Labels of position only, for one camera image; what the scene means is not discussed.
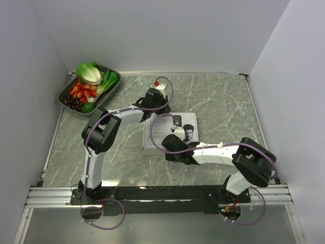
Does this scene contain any green bok choy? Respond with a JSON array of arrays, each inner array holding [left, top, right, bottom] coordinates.
[[96, 70, 120, 95]]

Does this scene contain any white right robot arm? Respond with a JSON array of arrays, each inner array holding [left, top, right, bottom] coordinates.
[[161, 134, 276, 204]]

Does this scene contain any red strawberries pile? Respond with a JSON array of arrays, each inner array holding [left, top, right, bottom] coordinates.
[[69, 82, 100, 104]]

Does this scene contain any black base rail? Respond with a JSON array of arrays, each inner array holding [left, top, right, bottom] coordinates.
[[70, 185, 251, 216]]

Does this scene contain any dark grey food tray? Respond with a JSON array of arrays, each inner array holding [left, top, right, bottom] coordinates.
[[58, 64, 121, 118]]

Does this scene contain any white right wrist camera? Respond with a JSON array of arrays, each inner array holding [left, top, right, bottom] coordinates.
[[171, 125, 186, 141]]

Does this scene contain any black silver hair clipper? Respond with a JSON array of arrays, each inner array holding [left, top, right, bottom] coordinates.
[[173, 115, 182, 127]]

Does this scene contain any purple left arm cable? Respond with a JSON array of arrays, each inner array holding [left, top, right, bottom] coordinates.
[[80, 76, 175, 231]]

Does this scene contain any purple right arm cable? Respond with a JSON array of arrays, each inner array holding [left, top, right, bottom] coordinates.
[[149, 113, 278, 227]]

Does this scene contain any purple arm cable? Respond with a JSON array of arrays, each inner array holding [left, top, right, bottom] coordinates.
[[149, 113, 278, 227], [80, 76, 175, 231]]

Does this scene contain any white clipper kit box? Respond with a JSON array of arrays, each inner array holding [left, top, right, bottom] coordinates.
[[143, 113, 199, 156]]

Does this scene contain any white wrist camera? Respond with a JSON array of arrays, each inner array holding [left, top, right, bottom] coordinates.
[[154, 80, 166, 93], [171, 125, 186, 141]]

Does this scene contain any green lime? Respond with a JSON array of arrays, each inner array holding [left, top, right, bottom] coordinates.
[[81, 103, 96, 113]]

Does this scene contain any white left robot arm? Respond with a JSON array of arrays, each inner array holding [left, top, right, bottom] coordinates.
[[78, 84, 170, 204]]

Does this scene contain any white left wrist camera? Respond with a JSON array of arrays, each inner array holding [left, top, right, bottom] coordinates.
[[154, 80, 166, 93]]

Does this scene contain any green lettuce head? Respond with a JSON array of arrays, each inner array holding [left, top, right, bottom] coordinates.
[[75, 62, 102, 85]]

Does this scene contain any dark purple grapes bunch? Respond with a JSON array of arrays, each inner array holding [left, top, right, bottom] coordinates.
[[63, 94, 83, 112]]

